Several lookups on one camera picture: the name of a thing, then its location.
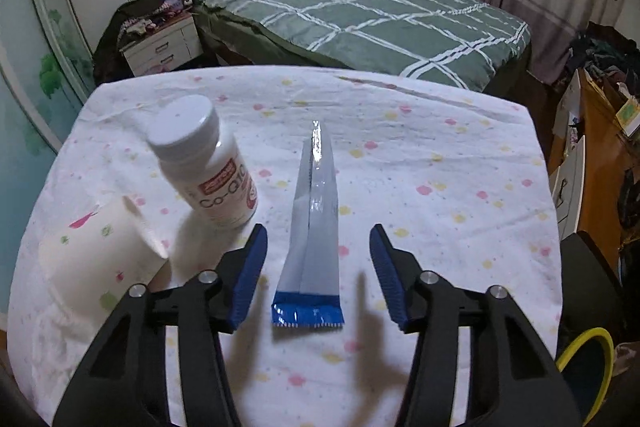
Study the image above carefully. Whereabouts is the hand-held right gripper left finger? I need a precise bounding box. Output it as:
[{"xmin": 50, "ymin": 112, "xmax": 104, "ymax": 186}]
[{"xmin": 52, "ymin": 223, "xmax": 269, "ymax": 427}]

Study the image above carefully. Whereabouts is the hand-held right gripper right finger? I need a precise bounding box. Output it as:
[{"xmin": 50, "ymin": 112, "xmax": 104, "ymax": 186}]
[{"xmin": 369, "ymin": 223, "xmax": 571, "ymax": 427}]

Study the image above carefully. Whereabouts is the blue and silver snack wrapper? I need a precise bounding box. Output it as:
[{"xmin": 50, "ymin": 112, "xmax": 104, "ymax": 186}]
[{"xmin": 270, "ymin": 119, "xmax": 346, "ymax": 329}]

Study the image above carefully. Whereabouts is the white pill bottle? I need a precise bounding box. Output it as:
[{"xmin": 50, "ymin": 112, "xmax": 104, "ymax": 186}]
[{"xmin": 146, "ymin": 96, "xmax": 259, "ymax": 230}]

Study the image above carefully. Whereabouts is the white paper cup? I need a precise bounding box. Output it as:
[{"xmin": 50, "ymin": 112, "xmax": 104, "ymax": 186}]
[{"xmin": 37, "ymin": 196, "xmax": 171, "ymax": 323}]

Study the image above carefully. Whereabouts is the yellow-rimmed trash bin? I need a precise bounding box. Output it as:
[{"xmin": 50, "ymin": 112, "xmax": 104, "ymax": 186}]
[{"xmin": 557, "ymin": 327, "xmax": 615, "ymax": 408}]

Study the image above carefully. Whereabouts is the white floral tablecloth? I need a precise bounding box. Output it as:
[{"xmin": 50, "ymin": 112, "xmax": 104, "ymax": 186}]
[{"xmin": 7, "ymin": 66, "xmax": 563, "ymax": 427}]

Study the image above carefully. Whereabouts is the white drawer cabinet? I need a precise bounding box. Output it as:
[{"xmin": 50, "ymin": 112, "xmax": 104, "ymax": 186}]
[{"xmin": 549, "ymin": 139, "xmax": 587, "ymax": 242}]

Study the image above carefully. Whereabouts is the wooden desk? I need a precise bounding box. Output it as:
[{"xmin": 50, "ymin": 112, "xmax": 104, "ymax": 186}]
[{"xmin": 547, "ymin": 67, "xmax": 640, "ymax": 278}]

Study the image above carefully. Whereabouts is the white nightstand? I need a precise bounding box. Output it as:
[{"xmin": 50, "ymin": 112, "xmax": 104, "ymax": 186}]
[{"xmin": 120, "ymin": 13, "xmax": 203, "ymax": 78}]

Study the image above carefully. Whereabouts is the green checked duvet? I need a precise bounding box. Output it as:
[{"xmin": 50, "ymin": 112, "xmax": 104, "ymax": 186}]
[{"xmin": 189, "ymin": 0, "xmax": 531, "ymax": 90}]

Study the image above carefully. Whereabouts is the green card box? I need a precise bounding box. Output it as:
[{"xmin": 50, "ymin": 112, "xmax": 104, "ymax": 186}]
[{"xmin": 615, "ymin": 97, "xmax": 640, "ymax": 132}]

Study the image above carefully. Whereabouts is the glass wardrobe sliding door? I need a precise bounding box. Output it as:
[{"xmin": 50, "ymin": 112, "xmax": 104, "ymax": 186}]
[{"xmin": 0, "ymin": 0, "xmax": 98, "ymax": 208}]

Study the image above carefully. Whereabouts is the pile of dark clothes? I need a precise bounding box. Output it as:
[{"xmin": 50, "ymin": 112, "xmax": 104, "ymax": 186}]
[{"xmin": 92, "ymin": 0, "xmax": 193, "ymax": 82}]

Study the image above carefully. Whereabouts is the heap of dark clothing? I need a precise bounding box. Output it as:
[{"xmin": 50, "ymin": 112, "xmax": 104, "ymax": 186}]
[{"xmin": 570, "ymin": 22, "xmax": 640, "ymax": 88}]

